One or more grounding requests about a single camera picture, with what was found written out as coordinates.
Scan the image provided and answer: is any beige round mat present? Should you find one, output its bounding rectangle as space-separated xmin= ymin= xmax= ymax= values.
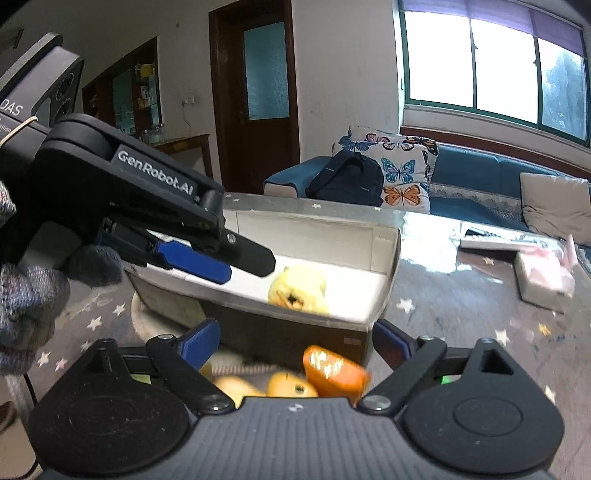
xmin=130 ymin=293 xmax=301 ymax=376

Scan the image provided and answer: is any beige cushion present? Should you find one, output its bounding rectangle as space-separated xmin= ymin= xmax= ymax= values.
xmin=519 ymin=172 xmax=591 ymax=234

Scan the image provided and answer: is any white remote control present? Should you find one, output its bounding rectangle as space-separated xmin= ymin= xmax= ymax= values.
xmin=459 ymin=228 xmax=525 ymax=252

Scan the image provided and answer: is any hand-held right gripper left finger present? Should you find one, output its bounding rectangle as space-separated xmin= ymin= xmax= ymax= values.
xmin=81 ymin=318 xmax=236 ymax=415

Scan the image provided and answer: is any pink white tissue pack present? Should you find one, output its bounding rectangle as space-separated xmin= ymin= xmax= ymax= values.
xmin=515 ymin=233 xmax=578 ymax=315

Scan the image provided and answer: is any glass-door cabinet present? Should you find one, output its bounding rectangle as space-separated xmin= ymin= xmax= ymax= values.
xmin=113 ymin=60 xmax=160 ymax=134

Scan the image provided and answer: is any white cardboard box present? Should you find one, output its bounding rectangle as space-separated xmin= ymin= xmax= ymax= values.
xmin=124 ymin=208 xmax=402 ymax=370

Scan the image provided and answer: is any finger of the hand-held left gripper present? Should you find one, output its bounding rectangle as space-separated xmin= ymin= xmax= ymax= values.
xmin=185 ymin=210 xmax=277 ymax=278
xmin=99 ymin=220 xmax=232 ymax=284

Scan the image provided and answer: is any orange snack packet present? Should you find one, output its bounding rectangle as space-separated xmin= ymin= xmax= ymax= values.
xmin=302 ymin=344 xmax=373 ymax=408

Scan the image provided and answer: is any person's left hand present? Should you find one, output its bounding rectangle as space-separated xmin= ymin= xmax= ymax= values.
xmin=0 ymin=246 xmax=124 ymax=376

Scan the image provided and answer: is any dark wooden door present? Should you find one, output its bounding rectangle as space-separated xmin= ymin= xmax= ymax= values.
xmin=209 ymin=0 xmax=303 ymax=195

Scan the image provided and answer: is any wooden side table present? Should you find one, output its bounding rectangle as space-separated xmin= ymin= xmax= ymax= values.
xmin=150 ymin=134 xmax=213 ymax=181

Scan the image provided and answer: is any yellow-orange fruit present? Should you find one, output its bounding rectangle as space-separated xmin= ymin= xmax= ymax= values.
xmin=213 ymin=375 xmax=266 ymax=409

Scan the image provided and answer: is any green-framed window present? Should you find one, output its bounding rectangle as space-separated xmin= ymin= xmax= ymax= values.
xmin=398 ymin=0 xmax=591 ymax=148

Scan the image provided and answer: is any butterfly print pillow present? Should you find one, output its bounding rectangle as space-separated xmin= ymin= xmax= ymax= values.
xmin=332 ymin=126 xmax=439 ymax=214

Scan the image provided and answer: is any blue sofa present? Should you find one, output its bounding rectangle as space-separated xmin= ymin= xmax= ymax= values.
xmin=263 ymin=141 xmax=591 ymax=250

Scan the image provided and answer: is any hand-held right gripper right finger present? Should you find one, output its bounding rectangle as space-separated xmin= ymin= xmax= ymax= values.
xmin=358 ymin=320 xmax=520 ymax=415

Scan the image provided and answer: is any yellow snack packet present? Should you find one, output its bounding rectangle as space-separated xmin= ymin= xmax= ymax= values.
xmin=269 ymin=265 xmax=329 ymax=318

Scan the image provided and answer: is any purple window blind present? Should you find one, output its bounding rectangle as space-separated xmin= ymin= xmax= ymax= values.
xmin=399 ymin=0 xmax=585 ymax=44

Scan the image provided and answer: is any black backpack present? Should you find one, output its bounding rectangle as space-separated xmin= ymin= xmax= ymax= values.
xmin=305 ymin=150 xmax=385 ymax=207

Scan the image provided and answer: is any black cable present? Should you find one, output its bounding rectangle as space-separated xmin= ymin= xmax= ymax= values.
xmin=23 ymin=374 xmax=40 ymax=476

